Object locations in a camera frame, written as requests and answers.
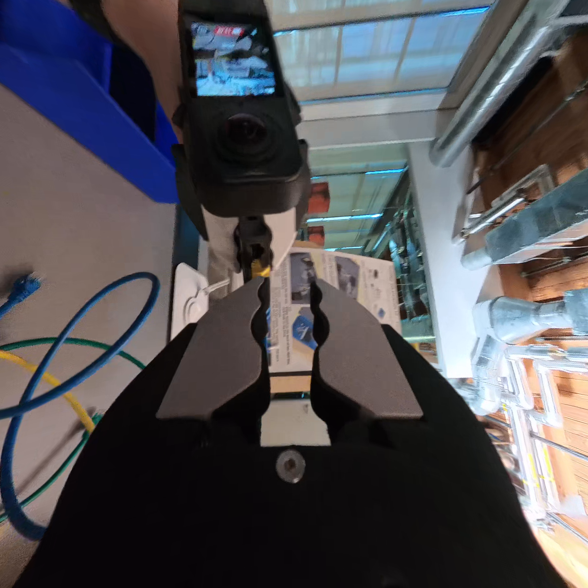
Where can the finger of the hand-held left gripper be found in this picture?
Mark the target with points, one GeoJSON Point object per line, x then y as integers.
{"type": "Point", "coordinates": [220, 248]}
{"type": "Point", "coordinates": [284, 232]}

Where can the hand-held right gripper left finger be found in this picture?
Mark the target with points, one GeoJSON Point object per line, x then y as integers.
{"type": "Point", "coordinates": [216, 358]}

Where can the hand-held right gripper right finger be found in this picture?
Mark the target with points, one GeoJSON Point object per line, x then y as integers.
{"type": "Point", "coordinates": [363, 363]}

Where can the person's left forearm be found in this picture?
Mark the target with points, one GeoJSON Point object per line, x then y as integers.
{"type": "Point", "coordinates": [147, 46]}

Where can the white charging pad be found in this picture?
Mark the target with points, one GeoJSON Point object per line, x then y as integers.
{"type": "Point", "coordinates": [186, 298]}

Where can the printed instruction poster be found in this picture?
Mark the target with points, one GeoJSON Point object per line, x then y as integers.
{"type": "Point", "coordinates": [349, 285]}

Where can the blue plastic bin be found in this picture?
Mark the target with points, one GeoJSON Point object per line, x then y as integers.
{"type": "Point", "coordinates": [69, 92]}

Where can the orange wall sign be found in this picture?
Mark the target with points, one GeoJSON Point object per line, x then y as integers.
{"type": "Point", "coordinates": [319, 197]}

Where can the round ribbed metal duct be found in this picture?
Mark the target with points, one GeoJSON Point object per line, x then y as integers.
{"type": "Point", "coordinates": [519, 317]}

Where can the rectangular metal air duct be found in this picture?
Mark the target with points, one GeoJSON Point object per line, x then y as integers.
{"type": "Point", "coordinates": [537, 229]}

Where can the large smooth metal duct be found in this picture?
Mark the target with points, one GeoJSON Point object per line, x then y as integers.
{"type": "Point", "coordinates": [491, 82]}

